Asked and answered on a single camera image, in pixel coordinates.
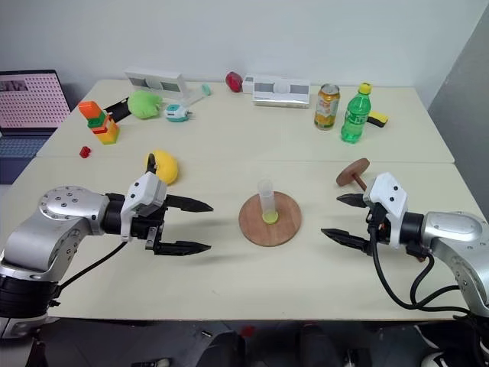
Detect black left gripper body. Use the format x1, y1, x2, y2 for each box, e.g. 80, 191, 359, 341
128, 193, 173, 256

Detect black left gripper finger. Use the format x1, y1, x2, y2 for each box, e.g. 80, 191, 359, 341
154, 240, 212, 257
166, 193, 215, 214

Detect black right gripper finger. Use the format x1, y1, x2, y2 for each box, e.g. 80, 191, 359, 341
320, 227, 372, 255
335, 192, 369, 210

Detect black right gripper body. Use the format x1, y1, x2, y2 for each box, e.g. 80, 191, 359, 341
364, 203, 391, 255

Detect brown wooden disc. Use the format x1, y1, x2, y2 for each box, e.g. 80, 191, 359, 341
335, 158, 371, 192

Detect yellow plush fruit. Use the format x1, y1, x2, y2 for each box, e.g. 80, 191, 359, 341
144, 149, 180, 187

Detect round wooden base disc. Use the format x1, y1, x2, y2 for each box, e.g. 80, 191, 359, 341
238, 190, 303, 248

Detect translucent tube with green foot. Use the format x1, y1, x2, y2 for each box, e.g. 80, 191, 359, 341
257, 179, 280, 226

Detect green plastic bottle yellow cap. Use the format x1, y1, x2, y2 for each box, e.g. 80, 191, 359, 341
340, 82, 374, 145

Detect yellow and black sponge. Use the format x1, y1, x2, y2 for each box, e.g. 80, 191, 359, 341
366, 110, 389, 128

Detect teal and white gadget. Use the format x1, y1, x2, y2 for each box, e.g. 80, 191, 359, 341
164, 103, 196, 125

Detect orange drink can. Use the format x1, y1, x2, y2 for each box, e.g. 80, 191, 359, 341
313, 83, 342, 132

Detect dark rounded shape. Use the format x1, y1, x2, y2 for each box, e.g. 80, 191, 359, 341
198, 330, 246, 367

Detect green plush toy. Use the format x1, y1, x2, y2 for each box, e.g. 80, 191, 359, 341
127, 89, 164, 121

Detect orange green yellow block stack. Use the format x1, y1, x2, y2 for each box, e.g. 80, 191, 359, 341
78, 100, 121, 147

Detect black flat object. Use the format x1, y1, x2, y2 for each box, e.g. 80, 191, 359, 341
103, 98, 133, 124

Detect white box with grey panels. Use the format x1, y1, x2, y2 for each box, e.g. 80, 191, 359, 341
124, 67, 183, 95

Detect red apple toy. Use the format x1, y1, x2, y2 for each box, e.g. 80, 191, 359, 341
225, 70, 244, 94

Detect wide white box grey panels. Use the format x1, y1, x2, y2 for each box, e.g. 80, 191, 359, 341
241, 73, 312, 110

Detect black and white shoe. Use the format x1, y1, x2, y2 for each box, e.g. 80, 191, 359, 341
413, 323, 489, 367

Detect grey partition panel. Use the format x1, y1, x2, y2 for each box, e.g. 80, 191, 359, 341
427, 5, 489, 216

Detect open laptop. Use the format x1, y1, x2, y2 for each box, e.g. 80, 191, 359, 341
0, 69, 72, 160

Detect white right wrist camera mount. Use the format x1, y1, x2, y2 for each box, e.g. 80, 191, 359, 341
362, 172, 409, 246

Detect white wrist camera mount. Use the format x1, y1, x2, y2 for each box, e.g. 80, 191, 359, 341
362, 172, 409, 246
120, 172, 168, 242

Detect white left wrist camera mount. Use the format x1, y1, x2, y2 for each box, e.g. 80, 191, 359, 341
120, 172, 168, 242

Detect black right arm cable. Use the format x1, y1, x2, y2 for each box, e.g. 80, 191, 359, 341
371, 206, 475, 313

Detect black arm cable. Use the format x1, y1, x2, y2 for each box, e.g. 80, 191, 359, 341
57, 240, 129, 294
371, 206, 475, 313

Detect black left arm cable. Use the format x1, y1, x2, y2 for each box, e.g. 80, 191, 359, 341
57, 240, 129, 294

